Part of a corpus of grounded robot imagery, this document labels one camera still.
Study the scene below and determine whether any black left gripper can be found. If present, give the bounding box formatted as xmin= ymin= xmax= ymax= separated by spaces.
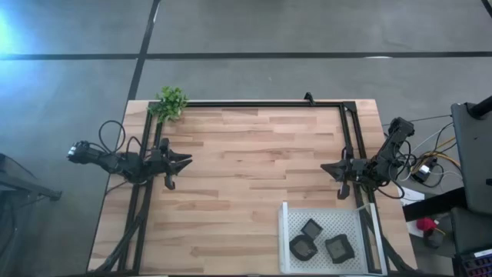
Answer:
xmin=150 ymin=149 xmax=193 ymax=179

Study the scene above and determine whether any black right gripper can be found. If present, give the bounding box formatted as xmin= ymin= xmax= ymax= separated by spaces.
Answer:
xmin=320 ymin=158 xmax=369 ymax=184

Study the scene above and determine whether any small black square plate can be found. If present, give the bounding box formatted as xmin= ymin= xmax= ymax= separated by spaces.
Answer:
xmin=300 ymin=218 xmax=324 ymax=240

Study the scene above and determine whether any black wavy square plate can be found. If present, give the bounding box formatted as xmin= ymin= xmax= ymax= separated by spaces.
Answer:
xmin=324 ymin=233 xmax=356 ymax=265

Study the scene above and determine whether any black rounded square plate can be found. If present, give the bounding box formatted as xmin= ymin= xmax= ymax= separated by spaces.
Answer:
xmin=288 ymin=233 xmax=319 ymax=262

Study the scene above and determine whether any white perforated metal tray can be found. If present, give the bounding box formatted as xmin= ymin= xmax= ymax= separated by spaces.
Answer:
xmin=278 ymin=202 xmax=388 ymax=276

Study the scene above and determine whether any green plant in white pot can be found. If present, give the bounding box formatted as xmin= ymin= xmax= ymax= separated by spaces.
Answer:
xmin=148 ymin=85 xmax=189 ymax=125

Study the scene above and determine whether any black cart beam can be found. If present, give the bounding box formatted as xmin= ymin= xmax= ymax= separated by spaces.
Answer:
xmin=401 ymin=187 xmax=468 ymax=222

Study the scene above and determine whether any red cloth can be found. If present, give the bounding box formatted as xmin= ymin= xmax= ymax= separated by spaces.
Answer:
xmin=416 ymin=217 xmax=438 ymax=234

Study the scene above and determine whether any grey bag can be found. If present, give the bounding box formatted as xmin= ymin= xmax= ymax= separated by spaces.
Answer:
xmin=424 ymin=229 xmax=446 ymax=249

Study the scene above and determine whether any black floor stand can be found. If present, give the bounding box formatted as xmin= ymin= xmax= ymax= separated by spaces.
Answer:
xmin=0 ymin=152 xmax=63 ymax=203

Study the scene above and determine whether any dark grey seat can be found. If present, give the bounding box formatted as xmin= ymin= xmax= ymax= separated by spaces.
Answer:
xmin=449 ymin=206 xmax=492 ymax=253

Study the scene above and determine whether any black round pole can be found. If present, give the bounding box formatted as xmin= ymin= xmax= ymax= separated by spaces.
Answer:
xmin=467 ymin=94 xmax=492 ymax=119

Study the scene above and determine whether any black keyboard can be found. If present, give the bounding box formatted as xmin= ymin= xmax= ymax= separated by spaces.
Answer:
xmin=452 ymin=247 xmax=492 ymax=277

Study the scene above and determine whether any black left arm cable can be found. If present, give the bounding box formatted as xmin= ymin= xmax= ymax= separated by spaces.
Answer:
xmin=98 ymin=119 xmax=145 ymax=161

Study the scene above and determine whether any thin grey floor cable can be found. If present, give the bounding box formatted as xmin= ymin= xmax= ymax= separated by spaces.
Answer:
xmin=382 ymin=114 xmax=452 ymax=127

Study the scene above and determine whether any yellow cable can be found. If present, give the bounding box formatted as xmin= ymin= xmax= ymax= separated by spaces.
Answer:
xmin=413 ymin=136 xmax=462 ymax=174

